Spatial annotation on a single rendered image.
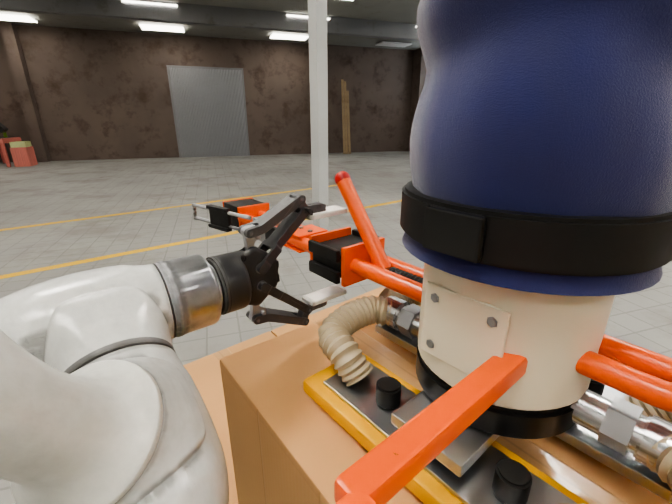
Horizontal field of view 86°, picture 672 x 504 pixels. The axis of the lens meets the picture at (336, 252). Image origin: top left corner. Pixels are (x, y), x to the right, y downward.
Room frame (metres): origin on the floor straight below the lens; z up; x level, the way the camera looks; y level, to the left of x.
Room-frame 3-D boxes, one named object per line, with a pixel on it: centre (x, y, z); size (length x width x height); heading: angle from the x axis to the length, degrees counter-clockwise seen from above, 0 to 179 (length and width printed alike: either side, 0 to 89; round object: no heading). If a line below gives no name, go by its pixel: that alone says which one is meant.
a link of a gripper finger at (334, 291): (0.52, 0.02, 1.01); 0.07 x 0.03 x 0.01; 130
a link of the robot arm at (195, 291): (0.39, 0.18, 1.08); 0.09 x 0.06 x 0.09; 40
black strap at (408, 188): (0.33, -0.17, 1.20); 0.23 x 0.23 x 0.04
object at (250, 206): (0.80, 0.20, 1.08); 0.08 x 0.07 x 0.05; 40
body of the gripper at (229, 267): (0.44, 0.12, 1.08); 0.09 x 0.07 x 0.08; 130
